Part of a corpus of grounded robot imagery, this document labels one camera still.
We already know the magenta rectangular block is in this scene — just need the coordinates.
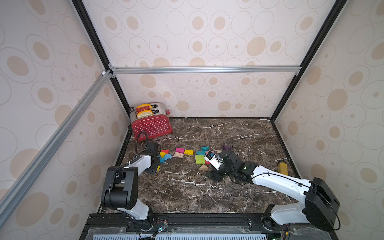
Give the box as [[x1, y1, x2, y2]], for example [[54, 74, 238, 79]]
[[175, 148, 185, 154]]

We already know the natural wood triangular block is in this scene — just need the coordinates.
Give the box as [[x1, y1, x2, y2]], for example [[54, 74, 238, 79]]
[[199, 165, 209, 171]]

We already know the lime green block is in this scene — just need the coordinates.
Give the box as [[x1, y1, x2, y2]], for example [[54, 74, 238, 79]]
[[196, 159, 205, 165], [195, 155, 205, 160]]

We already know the teal triangular block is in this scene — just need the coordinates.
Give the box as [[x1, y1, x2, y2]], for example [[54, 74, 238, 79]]
[[201, 146, 209, 152]]

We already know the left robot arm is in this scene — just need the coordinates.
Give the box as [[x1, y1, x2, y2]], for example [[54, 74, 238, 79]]
[[101, 155, 160, 221]]

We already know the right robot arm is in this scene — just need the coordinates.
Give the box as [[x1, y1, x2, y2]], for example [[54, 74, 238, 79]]
[[205, 149, 341, 232]]

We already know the light blue triangular block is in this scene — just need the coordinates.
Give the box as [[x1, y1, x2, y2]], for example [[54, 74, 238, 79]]
[[163, 154, 173, 161]]

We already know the red polka dot toy toaster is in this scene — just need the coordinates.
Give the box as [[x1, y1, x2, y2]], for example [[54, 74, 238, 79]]
[[130, 103, 173, 139]]

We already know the yellow toy bottle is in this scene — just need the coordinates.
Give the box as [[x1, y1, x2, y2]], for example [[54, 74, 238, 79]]
[[278, 160, 289, 176]]

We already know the toy bread slice front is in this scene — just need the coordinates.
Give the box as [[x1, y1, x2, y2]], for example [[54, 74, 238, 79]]
[[137, 110, 154, 119]]

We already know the toy bread slice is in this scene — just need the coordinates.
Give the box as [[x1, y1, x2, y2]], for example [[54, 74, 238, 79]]
[[136, 104, 158, 113], [137, 110, 154, 119]]

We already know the toy bread slice rear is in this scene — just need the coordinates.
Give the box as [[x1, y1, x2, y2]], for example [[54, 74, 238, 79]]
[[136, 104, 158, 113]]

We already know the black corrugated cable hose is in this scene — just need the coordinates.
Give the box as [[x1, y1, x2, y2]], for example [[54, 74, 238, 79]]
[[134, 130, 150, 155]]

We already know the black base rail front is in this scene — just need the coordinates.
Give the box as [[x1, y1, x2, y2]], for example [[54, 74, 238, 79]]
[[80, 214, 337, 240]]

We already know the silver aluminium rail left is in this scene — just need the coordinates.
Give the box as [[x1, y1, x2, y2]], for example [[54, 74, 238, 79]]
[[1, 70, 112, 227]]

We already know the silver aluminium rail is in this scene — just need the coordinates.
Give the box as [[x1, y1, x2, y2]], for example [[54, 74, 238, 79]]
[[112, 65, 302, 75], [1, 70, 112, 227]]

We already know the silver aluminium rail back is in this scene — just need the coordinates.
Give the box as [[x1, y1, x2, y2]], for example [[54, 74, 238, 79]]
[[112, 65, 302, 75]]

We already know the black corner frame post left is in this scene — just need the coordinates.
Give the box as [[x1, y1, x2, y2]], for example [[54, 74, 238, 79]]
[[71, 0, 133, 199]]

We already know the black corner frame post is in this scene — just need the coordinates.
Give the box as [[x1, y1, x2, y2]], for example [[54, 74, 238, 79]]
[[71, 0, 133, 199], [271, 0, 348, 124]]

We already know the black corner frame post right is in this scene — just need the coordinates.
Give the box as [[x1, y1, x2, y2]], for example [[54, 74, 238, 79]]
[[271, 0, 348, 124]]

